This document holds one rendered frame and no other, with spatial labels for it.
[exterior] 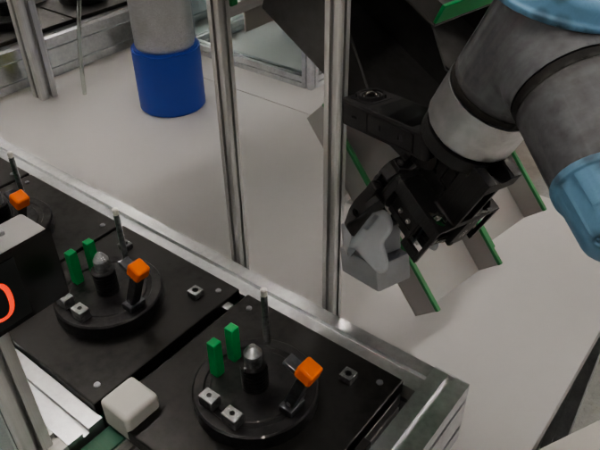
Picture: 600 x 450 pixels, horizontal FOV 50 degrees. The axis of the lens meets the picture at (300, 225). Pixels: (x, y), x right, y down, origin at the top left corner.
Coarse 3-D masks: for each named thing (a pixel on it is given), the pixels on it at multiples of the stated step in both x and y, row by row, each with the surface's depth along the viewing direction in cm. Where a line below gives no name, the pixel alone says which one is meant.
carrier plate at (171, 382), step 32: (224, 320) 83; (256, 320) 83; (288, 320) 83; (192, 352) 78; (320, 352) 78; (352, 352) 78; (160, 384) 75; (192, 384) 75; (320, 384) 74; (352, 384) 74; (384, 384) 74; (160, 416) 71; (192, 416) 71; (320, 416) 71; (352, 416) 71; (160, 448) 68; (192, 448) 68; (224, 448) 68; (288, 448) 68; (320, 448) 68; (352, 448) 69
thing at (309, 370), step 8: (288, 360) 65; (296, 360) 65; (304, 360) 64; (312, 360) 64; (288, 368) 64; (296, 368) 64; (304, 368) 63; (312, 368) 63; (320, 368) 63; (296, 376) 64; (304, 376) 63; (312, 376) 63; (296, 384) 65; (304, 384) 63; (296, 392) 66; (288, 400) 68; (296, 400) 67
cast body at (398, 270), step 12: (396, 228) 67; (396, 240) 67; (396, 252) 67; (348, 264) 69; (360, 264) 67; (396, 264) 66; (408, 264) 67; (360, 276) 68; (372, 276) 66; (384, 276) 66; (396, 276) 67; (408, 276) 68; (384, 288) 67
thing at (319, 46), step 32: (288, 0) 73; (320, 0) 70; (352, 0) 83; (384, 0) 80; (288, 32) 76; (320, 32) 72; (352, 32) 79; (384, 32) 81; (416, 32) 78; (320, 64) 74; (352, 64) 70; (384, 64) 78; (416, 64) 79; (416, 96) 76
